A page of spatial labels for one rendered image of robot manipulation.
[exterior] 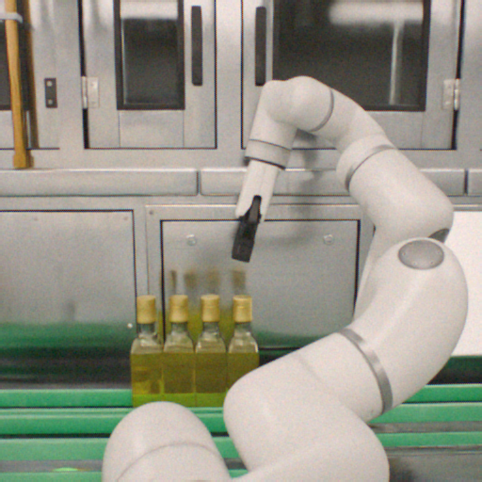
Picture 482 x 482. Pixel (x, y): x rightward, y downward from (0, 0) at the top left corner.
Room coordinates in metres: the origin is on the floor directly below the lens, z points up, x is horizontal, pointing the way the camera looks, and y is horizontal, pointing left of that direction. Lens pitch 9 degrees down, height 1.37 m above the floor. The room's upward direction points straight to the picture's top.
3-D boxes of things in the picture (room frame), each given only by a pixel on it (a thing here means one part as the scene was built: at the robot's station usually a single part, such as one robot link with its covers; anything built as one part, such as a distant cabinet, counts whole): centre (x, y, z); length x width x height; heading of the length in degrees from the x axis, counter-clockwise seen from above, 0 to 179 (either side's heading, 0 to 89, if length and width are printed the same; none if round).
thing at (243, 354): (0.78, -0.01, 0.99); 0.06 x 0.06 x 0.21; 1
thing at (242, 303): (0.78, -0.01, 1.14); 0.04 x 0.04 x 0.04
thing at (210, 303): (0.78, 0.05, 1.14); 0.04 x 0.04 x 0.04
